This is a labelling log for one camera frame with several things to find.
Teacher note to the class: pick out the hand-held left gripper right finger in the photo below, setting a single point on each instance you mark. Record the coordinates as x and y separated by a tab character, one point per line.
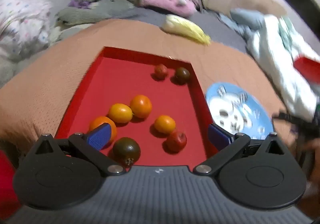
218	136

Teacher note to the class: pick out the red tray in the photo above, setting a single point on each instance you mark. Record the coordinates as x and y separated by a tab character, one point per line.
120	79

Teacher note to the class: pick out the light blue cloth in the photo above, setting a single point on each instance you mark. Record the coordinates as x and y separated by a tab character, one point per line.
245	18

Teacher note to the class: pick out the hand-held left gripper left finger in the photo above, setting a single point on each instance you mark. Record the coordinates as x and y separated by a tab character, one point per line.
100	136

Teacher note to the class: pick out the red tomato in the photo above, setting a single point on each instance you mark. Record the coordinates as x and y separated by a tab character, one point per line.
176	141
160	71

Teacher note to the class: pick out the green patterned cloth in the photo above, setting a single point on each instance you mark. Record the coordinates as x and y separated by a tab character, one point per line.
288	31

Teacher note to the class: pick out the orange mandarin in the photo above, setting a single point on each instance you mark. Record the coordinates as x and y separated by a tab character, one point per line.
164	124
141	106
120	113
100	121

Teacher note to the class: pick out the dark green tomato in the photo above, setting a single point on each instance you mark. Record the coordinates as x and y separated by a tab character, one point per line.
182	74
126	150

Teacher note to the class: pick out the purple plush toy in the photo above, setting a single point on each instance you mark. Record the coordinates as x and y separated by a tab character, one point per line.
76	4

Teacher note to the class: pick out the grey bed sheet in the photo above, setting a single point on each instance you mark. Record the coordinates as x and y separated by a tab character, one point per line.
220	31

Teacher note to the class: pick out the napa cabbage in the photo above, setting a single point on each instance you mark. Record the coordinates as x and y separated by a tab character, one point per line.
185	28

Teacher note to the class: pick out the white duvet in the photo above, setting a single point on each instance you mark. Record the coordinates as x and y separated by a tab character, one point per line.
277	59

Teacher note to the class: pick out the grey plush toy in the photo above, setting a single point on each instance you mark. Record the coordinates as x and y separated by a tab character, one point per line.
100	11

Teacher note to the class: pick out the polka dot blanket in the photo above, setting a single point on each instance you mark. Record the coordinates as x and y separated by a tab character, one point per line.
22	24

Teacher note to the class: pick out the blue cartoon plate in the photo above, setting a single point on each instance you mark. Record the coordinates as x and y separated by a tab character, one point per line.
252	104

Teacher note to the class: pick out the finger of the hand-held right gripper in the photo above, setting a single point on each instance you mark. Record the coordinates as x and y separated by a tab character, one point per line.
285	117

